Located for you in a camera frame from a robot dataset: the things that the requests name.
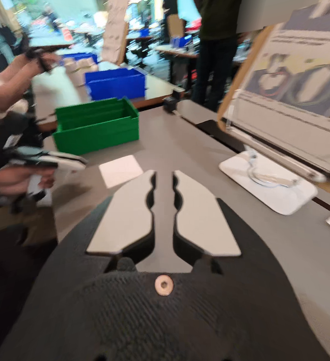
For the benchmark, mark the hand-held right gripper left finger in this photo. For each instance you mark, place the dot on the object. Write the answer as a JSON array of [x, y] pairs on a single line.
[[125, 214]]

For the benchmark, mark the green plastic bin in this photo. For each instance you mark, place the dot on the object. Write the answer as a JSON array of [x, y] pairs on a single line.
[[97, 135]]

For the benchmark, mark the black desk clamp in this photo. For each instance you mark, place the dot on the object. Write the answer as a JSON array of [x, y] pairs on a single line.
[[170, 103]]

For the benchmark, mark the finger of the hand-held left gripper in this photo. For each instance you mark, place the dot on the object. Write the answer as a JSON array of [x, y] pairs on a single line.
[[69, 166], [66, 157]]

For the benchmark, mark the neighbouring grey desk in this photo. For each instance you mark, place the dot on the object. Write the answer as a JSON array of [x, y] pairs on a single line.
[[57, 90]]

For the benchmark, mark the wooden document stand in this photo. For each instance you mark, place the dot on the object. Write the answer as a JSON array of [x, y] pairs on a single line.
[[238, 84]]

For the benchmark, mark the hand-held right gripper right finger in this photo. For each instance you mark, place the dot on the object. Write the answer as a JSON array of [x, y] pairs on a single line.
[[204, 220]]

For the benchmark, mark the white foam cube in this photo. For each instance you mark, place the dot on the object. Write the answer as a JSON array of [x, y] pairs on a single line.
[[119, 169]]

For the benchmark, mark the printed instruction sheet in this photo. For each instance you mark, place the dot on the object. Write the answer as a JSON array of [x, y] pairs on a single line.
[[294, 112]]

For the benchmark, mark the person's left hand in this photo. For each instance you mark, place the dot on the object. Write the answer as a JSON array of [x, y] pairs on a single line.
[[12, 180]]

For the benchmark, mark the blue plastic bin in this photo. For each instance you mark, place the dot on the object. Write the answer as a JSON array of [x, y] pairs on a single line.
[[117, 84]]

